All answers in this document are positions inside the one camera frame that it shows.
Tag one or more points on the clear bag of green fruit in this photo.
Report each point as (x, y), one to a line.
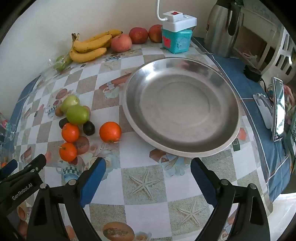
(60, 64)

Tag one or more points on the red apple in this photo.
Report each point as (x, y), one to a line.
(155, 33)
(138, 35)

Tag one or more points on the white phone stand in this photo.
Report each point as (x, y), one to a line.
(263, 109)

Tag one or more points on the white slatted rack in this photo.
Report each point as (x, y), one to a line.
(285, 51)

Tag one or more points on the black power adapter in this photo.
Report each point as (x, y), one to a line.
(251, 73)

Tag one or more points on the brown longan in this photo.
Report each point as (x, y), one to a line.
(87, 109)
(58, 112)

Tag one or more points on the checked printed tablecloth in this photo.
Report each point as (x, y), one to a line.
(148, 176)

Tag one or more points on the floral patterned bag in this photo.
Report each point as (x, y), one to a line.
(289, 99)

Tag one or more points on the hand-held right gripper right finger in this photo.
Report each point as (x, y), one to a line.
(203, 183)

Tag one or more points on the green jujube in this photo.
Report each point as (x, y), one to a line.
(78, 115)
(70, 103)

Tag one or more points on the smartphone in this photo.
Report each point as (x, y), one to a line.
(278, 109)

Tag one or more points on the orange mandarin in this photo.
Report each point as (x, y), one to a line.
(70, 132)
(110, 132)
(67, 151)

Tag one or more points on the green box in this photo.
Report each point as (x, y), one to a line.
(291, 136)

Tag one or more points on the teal plastic box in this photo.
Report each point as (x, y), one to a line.
(175, 42)

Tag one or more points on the round steel plate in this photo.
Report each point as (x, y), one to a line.
(178, 104)

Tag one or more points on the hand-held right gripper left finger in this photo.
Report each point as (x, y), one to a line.
(92, 183)

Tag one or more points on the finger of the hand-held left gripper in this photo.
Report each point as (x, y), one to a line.
(9, 166)
(34, 164)

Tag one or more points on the yellow banana bunch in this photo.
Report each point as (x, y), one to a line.
(90, 49)

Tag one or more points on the pink apple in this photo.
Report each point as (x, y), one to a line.
(121, 42)

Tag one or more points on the dark cherry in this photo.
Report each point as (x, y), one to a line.
(89, 128)
(63, 122)

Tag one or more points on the clear plastic container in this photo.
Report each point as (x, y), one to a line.
(5, 126)

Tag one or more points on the steel thermos jug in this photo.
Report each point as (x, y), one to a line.
(217, 30)

